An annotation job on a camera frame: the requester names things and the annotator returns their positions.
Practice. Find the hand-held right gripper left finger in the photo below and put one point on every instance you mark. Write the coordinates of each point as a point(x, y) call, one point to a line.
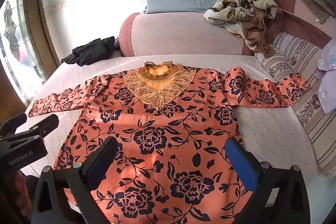
point(103, 164)

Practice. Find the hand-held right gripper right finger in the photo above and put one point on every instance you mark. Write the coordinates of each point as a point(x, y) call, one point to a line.
point(240, 163)

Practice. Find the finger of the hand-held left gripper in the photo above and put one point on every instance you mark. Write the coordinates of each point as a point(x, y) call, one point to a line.
point(39, 124)
point(15, 121)

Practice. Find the orange floral blouse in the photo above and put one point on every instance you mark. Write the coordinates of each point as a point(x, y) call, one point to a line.
point(168, 140)

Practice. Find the person's left hand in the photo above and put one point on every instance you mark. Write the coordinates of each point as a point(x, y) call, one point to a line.
point(19, 187)

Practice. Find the white checked bed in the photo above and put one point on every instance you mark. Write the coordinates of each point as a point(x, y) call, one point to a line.
point(265, 134)

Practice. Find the stained glass door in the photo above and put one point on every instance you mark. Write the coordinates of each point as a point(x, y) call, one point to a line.
point(15, 37)

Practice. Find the black garment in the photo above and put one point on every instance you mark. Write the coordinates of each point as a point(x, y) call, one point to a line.
point(92, 52)

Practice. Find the striped floral cushion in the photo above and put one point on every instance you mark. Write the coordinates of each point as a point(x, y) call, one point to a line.
point(296, 61)

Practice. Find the purple printed cloth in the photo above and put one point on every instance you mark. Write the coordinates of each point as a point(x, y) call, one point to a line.
point(328, 69)

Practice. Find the rolled pink checked quilt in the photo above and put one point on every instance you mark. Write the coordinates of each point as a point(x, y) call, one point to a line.
point(183, 35)

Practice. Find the beige floral blanket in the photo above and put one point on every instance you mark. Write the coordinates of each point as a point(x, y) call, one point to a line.
point(244, 14)

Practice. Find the pink folded quilt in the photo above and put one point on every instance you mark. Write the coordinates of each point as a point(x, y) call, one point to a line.
point(296, 19)

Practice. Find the beige jacket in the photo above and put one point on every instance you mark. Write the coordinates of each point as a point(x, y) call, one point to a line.
point(315, 1)

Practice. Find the wooden door frame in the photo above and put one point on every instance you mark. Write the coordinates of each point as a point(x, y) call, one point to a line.
point(36, 16)

